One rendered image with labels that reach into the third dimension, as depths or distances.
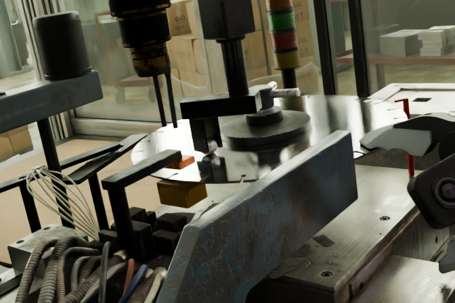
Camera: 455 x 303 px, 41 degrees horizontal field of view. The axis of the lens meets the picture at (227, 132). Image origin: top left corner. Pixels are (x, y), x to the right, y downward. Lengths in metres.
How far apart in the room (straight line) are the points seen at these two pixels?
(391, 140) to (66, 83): 0.40
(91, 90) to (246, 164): 0.26
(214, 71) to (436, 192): 0.92
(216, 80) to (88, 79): 0.60
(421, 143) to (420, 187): 0.10
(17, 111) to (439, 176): 0.47
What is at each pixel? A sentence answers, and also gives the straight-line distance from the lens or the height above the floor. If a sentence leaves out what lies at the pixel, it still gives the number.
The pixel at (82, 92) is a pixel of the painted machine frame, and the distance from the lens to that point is 0.79.
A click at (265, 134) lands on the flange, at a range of 0.68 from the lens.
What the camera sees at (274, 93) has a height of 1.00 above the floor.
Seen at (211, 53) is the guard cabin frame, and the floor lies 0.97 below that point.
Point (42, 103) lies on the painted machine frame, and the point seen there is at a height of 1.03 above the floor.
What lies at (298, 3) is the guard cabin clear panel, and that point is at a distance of 1.22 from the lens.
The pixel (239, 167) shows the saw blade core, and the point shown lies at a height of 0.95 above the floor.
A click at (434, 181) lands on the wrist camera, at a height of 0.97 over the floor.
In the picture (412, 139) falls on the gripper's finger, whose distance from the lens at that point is 0.59.
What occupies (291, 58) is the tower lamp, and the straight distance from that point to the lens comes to 1.00.
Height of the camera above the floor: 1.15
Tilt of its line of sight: 15 degrees down
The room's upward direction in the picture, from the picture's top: 9 degrees counter-clockwise
